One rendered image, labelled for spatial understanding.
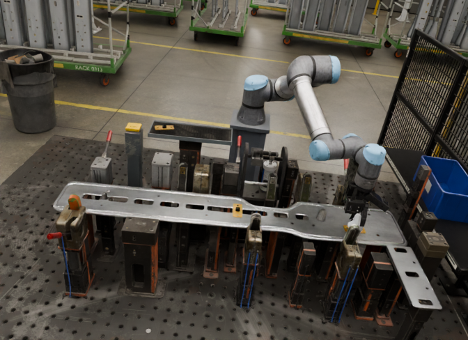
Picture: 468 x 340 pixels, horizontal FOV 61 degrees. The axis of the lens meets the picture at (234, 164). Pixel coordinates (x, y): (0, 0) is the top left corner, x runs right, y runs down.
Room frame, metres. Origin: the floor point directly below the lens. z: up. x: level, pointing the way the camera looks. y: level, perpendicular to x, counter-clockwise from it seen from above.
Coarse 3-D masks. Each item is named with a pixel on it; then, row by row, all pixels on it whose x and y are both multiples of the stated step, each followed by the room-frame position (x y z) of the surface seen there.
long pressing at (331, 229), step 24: (72, 192) 1.26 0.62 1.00; (96, 192) 1.28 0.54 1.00; (120, 192) 1.30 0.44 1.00; (144, 192) 1.32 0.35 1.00; (168, 192) 1.34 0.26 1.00; (192, 192) 1.36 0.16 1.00; (120, 216) 1.17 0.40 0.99; (144, 216) 1.18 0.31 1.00; (168, 216) 1.19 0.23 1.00; (192, 216) 1.21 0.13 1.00; (216, 216) 1.23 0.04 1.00; (264, 216) 1.26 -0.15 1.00; (288, 216) 1.28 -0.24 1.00; (312, 216) 1.30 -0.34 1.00; (336, 216) 1.32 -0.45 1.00; (384, 216) 1.36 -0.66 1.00; (336, 240) 1.18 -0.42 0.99; (360, 240) 1.19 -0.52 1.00; (384, 240) 1.21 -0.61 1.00
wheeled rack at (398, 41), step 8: (400, 0) 8.97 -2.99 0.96; (392, 8) 8.98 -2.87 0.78; (408, 8) 8.06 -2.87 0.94; (392, 24) 8.95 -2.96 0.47; (392, 40) 8.36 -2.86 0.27; (400, 40) 8.38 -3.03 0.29; (408, 40) 8.38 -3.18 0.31; (424, 40) 8.41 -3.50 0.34; (400, 48) 8.04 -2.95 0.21; (432, 48) 8.10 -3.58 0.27; (456, 48) 8.18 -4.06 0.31; (400, 56) 8.13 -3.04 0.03
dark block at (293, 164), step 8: (288, 160) 1.53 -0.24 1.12; (296, 160) 1.53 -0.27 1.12; (288, 168) 1.47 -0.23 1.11; (296, 168) 1.47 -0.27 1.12; (288, 176) 1.47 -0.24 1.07; (296, 176) 1.47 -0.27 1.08; (288, 184) 1.47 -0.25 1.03; (288, 192) 1.47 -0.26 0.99; (280, 200) 1.50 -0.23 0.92; (288, 200) 1.47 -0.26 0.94
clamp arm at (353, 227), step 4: (352, 224) 1.13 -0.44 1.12; (356, 224) 1.13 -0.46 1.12; (348, 228) 1.13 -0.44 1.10; (352, 228) 1.12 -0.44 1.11; (356, 228) 1.12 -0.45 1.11; (348, 232) 1.12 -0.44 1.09; (352, 232) 1.12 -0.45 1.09; (356, 232) 1.12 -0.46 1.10; (344, 236) 1.15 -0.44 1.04; (348, 236) 1.12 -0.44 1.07; (352, 236) 1.12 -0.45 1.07; (356, 236) 1.12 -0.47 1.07; (348, 240) 1.13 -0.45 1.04; (352, 240) 1.13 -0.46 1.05; (348, 244) 1.13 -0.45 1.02; (352, 244) 1.13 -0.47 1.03; (340, 248) 1.15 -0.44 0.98
